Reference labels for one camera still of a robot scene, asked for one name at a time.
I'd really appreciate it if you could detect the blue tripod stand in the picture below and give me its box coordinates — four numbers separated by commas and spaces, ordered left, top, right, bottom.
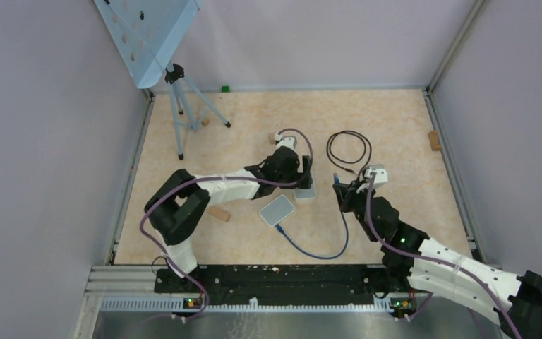
164, 63, 231, 160

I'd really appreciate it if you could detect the black power cable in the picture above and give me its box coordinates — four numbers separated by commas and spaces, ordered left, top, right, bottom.
326, 131, 373, 177

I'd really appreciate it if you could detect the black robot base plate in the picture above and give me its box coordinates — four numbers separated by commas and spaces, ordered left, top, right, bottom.
154, 264, 418, 313

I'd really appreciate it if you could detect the white slotted cable duct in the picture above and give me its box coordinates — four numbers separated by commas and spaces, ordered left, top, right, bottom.
100, 297, 392, 313

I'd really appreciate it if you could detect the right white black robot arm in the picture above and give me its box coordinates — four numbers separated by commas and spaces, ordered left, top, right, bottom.
332, 180, 542, 338

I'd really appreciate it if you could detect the white power adapter box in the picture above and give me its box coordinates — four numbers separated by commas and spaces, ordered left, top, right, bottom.
294, 172, 316, 202

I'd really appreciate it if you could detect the wooden block at right edge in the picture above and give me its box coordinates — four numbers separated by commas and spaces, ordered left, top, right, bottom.
428, 130, 442, 152

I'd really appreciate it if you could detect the wooden block near left arm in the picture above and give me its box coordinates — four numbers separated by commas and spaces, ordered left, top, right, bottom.
207, 206, 231, 222

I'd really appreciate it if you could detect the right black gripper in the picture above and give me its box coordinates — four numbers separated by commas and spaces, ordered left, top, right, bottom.
335, 179, 379, 242

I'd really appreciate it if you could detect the grey network switch box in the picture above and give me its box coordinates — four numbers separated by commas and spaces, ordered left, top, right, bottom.
259, 194, 296, 227

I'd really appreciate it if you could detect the blue perforated metal panel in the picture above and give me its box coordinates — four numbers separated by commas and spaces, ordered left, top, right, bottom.
94, 0, 203, 89

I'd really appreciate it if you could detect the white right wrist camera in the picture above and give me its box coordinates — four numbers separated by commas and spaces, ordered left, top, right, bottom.
363, 164, 389, 190

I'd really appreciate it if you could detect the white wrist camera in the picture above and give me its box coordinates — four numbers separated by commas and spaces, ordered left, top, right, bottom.
363, 164, 389, 190
275, 133, 297, 152

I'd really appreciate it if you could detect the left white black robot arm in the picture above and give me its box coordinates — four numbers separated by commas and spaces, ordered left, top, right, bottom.
144, 146, 313, 292

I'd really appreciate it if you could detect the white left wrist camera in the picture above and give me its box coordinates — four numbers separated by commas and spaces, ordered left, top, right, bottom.
275, 133, 297, 152

